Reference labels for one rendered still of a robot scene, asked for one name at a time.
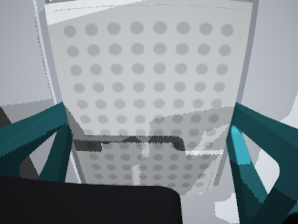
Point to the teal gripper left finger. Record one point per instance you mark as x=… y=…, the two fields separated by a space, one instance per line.
x=18 y=140

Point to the grey well plate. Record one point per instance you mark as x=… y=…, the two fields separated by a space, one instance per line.
x=149 y=86

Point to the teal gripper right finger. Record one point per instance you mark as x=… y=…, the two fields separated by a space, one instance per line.
x=278 y=140

